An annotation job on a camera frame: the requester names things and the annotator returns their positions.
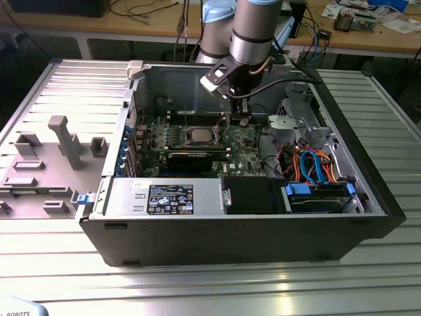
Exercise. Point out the metal locking lever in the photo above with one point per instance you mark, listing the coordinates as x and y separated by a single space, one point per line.
224 130
185 113

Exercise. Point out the silver CPU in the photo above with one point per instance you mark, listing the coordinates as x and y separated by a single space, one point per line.
202 135

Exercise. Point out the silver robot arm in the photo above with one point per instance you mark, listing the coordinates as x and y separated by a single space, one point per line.
253 29

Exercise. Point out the black RAM slot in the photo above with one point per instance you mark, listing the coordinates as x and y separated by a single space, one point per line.
194 121

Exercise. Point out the CPU socket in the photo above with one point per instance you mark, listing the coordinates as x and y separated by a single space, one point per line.
188 136

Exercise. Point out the copper CPU cooler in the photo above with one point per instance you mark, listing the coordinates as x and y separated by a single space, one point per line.
343 20

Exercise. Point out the blue expansion slot clip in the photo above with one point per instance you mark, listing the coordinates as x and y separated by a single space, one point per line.
123 150
129 130
120 168

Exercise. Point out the silver drive cage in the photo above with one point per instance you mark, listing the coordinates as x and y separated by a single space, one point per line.
296 108

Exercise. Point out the green motherboard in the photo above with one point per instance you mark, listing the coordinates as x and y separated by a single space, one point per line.
240 154

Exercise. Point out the black tower box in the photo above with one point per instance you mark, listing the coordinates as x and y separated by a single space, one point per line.
301 19

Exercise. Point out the small black device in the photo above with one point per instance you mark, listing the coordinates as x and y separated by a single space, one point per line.
324 34

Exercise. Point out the black graphics card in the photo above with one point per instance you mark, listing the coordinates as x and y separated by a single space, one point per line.
189 163

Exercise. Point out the wooden workbench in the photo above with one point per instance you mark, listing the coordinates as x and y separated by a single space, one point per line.
131 26

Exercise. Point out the hard disk in blue carrier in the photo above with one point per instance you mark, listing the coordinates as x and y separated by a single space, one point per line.
315 202

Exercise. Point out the black open PC case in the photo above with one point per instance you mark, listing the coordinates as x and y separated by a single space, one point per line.
213 240

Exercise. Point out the blue cardboard box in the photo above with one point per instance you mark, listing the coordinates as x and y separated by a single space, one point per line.
388 4

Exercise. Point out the white paper sheets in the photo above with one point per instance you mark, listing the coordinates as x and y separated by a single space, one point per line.
399 26

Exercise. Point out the silver power supply unit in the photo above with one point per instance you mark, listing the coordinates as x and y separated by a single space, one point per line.
125 197

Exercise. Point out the blue carrier clip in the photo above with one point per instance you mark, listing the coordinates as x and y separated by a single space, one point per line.
84 199

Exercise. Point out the black monitor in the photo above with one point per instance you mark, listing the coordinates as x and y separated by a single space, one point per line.
56 7

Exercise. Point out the grey parts rack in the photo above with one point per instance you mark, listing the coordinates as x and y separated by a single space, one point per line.
42 184

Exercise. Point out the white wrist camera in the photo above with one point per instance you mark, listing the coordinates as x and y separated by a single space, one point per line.
210 80

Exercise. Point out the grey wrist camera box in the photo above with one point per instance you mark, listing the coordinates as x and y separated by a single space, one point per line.
279 59

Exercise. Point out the metal bracket box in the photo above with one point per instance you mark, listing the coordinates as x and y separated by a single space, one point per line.
364 23

